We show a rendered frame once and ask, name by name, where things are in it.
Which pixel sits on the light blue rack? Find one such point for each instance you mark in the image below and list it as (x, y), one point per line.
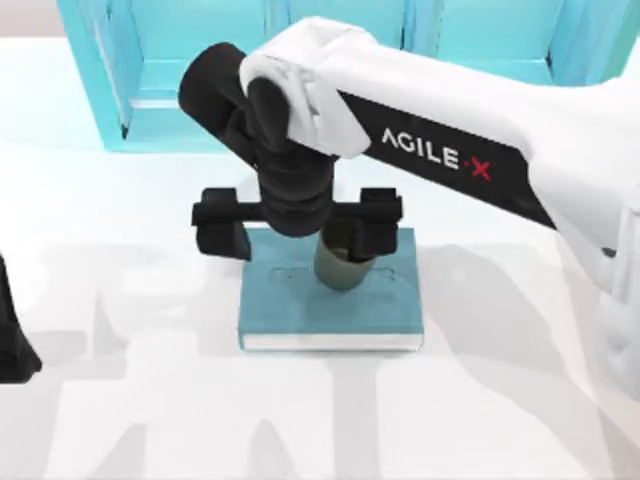
(165, 75)

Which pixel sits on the olive grey cylinder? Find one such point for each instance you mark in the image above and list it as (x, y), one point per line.
(337, 272)

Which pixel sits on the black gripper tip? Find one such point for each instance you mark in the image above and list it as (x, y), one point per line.
(12, 330)

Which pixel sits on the blue book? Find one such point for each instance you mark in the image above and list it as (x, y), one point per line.
(285, 310)

